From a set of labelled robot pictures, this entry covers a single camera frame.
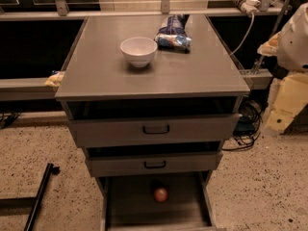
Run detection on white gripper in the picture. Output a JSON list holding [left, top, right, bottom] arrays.
[[257, 33, 308, 133]]

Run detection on red apple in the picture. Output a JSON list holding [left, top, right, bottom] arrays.
[[153, 188, 168, 202]]

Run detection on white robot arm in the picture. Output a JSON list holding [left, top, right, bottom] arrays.
[[257, 3, 308, 133]]

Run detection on grey middle drawer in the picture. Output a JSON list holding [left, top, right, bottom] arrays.
[[85, 152, 222, 177]]

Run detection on grey drawer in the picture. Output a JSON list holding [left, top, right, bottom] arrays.
[[103, 172, 217, 231], [68, 114, 239, 147], [85, 152, 222, 177]]

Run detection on grey drawer cabinet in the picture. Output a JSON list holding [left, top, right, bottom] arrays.
[[56, 15, 249, 231]]

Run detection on grey top drawer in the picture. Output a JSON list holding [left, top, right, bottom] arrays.
[[68, 114, 239, 147]]

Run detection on grey bottom drawer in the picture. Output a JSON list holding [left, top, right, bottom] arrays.
[[103, 172, 217, 231]]

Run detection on white power strip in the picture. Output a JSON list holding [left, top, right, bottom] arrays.
[[231, 0, 259, 16]]

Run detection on blue chip bag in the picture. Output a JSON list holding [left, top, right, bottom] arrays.
[[155, 14, 192, 53]]

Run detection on white bowl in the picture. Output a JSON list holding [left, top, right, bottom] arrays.
[[120, 37, 158, 67]]

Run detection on black metal bar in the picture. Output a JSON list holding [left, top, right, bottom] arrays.
[[23, 163, 60, 231]]

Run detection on white power cable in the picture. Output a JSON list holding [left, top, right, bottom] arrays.
[[228, 13, 256, 57]]

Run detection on black cable bundle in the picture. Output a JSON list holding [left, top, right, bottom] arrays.
[[222, 100, 264, 152]]

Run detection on grey metal rail frame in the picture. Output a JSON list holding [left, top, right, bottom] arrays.
[[0, 0, 308, 102]]

